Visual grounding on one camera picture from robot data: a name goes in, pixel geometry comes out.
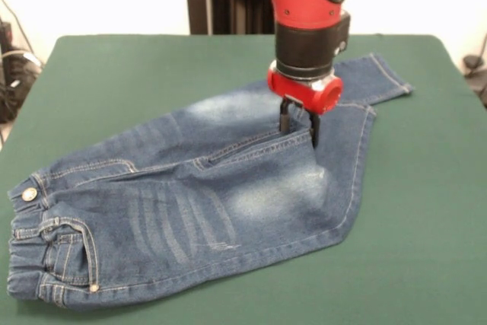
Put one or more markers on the black upright bar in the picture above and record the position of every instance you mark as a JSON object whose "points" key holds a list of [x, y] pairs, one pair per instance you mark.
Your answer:
{"points": [[4, 37]]}

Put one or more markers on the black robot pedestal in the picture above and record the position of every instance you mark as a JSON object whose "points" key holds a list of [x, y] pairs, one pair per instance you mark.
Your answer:
{"points": [[228, 13]]}

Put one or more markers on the blue denim jeans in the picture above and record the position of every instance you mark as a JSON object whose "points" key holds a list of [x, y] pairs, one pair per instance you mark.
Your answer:
{"points": [[190, 207]]}

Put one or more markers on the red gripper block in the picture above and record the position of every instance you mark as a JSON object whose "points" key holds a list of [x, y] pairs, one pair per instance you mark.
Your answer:
{"points": [[304, 93]]}

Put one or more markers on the dark green table cloth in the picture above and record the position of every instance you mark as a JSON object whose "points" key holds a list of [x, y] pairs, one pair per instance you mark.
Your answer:
{"points": [[114, 93]]}

